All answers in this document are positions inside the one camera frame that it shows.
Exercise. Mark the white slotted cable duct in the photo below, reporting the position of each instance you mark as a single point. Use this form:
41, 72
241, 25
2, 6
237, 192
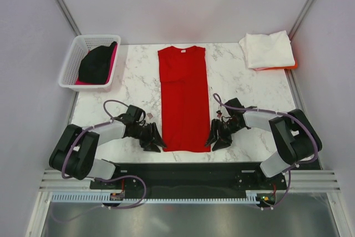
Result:
112, 198

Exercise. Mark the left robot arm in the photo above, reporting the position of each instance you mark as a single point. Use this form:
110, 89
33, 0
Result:
74, 154

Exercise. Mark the white plastic basket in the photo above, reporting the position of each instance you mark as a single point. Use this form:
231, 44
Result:
80, 47

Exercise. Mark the red t-shirt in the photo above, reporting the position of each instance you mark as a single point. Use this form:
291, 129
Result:
184, 99

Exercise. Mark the folded orange t-shirt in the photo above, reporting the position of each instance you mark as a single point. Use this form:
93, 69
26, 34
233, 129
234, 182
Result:
295, 66

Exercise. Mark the aluminium rail frame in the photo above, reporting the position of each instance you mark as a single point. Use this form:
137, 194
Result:
311, 205

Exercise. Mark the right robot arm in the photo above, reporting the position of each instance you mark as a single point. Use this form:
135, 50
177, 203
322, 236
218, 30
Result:
295, 139

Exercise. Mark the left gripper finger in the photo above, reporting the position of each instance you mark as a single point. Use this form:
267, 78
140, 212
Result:
158, 139
152, 148

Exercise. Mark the black t-shirt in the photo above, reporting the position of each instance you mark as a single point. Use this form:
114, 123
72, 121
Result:
95, 65

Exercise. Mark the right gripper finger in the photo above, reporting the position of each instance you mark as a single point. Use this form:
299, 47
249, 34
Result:
220, 144
211, 138

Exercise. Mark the folded white t-shirt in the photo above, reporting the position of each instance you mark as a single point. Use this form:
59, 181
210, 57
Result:
267, 50

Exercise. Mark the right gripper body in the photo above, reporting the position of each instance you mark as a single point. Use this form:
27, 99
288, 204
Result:
228, 128

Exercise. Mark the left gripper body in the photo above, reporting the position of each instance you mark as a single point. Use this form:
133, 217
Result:
140, 132

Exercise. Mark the pink t-shirt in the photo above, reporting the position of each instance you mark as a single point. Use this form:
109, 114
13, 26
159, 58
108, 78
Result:
112, 59

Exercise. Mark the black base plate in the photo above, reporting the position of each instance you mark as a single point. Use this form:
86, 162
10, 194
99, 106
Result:
189, 180

